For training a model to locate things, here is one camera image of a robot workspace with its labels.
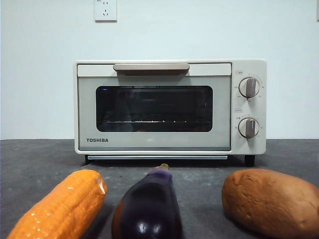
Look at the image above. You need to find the grey glass oven door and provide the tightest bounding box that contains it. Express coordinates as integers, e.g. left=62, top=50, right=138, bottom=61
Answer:
left=77, top=63, right=232, bottom=152

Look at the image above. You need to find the purple eggplant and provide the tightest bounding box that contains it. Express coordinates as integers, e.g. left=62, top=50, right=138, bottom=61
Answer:
left=111, top=163, right=183, bottom=239

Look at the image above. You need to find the black oven foot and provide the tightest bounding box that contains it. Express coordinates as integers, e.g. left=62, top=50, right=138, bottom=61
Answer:
left=244, top=154, right=256, bottom=167

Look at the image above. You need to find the cream Toshiba toaster oven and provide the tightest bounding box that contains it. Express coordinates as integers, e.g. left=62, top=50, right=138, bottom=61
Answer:
left=73, top=59, right=268, bottom=167

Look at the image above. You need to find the metal crumb tray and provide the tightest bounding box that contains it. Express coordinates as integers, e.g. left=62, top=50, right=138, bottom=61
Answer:
left=87, top=155, right=229, bottom=160

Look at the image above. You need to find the cream timer knob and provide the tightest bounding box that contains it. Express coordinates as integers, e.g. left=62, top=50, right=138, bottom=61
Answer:
left=238, top=118, right=260, bottom=138

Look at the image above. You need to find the cream temperature knob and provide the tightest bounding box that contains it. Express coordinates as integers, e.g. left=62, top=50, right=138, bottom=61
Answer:
left=238, top=77, right=260, bottom=99

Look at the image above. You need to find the orange corn cob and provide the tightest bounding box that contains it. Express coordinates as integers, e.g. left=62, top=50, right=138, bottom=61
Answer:
left=6, top=169, right=108, bottom=239

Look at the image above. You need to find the brown potato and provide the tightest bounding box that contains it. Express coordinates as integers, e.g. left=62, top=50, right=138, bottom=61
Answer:
left=221, top=168, right=319, bottom=239

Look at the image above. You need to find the wire oven rack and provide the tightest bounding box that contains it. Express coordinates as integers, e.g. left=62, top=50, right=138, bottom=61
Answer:
left=103, top=120, right=212, bottom=124

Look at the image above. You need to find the white wall socket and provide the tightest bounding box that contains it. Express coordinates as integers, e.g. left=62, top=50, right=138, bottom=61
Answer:
left=94, top=0, right=118, bottom=22

